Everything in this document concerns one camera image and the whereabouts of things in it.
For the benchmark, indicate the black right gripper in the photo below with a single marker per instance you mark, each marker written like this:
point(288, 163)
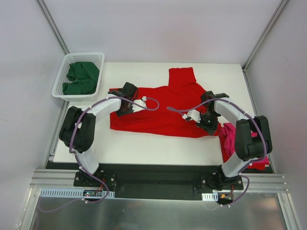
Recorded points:
point(208, 125)

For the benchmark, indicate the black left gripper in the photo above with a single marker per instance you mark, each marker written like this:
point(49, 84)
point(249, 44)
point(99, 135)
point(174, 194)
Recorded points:
point(125, 109)

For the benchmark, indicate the white plastic basket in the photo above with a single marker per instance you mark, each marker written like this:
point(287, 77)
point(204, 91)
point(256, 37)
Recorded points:
point(95, 57)

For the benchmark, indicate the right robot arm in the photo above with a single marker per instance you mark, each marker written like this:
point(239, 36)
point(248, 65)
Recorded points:
point(252, 137)

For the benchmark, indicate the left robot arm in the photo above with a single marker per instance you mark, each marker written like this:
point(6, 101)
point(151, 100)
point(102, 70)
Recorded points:
point(78, 128)

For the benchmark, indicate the folded pink t shirt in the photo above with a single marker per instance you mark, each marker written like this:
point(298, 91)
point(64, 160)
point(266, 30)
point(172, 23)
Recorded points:
point(228, 131)

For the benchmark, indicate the green t shirt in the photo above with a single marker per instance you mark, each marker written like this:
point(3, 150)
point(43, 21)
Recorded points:
point(83, 77)

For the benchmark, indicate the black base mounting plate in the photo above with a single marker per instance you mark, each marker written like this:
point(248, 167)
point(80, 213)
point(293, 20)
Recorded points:
point(146, 181)

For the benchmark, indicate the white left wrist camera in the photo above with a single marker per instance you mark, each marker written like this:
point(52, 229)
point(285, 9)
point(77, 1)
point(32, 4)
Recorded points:
point(139, 104)

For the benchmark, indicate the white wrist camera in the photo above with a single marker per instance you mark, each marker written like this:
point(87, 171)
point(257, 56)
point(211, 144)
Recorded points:
point(192, 115)
point(139, 104)

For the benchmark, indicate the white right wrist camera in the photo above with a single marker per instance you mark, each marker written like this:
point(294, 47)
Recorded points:
point(192, 115)

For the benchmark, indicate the right white cable duct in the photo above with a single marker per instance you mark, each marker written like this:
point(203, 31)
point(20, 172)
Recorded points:
point(210, 196)

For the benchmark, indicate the white cable duct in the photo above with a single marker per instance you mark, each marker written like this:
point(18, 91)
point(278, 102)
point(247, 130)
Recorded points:
point(75, 193)
point(210, 196)

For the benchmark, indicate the aluminium front rail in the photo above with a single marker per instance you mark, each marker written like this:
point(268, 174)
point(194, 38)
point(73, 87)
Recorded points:
point(61, 175)

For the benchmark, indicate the left white cable duct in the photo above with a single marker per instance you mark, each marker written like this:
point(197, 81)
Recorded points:
point(75, 193)

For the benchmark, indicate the left aluminium frame post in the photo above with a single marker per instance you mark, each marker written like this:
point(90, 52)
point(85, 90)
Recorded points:
point(53, 26)

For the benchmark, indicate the aluminium frame post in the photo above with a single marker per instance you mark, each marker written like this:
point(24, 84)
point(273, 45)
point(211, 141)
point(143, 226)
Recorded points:
point(53, 26)
point(266, 32)

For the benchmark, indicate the right aluminium frame post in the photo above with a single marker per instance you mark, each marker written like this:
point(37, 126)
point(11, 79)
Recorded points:
point(266, 32)

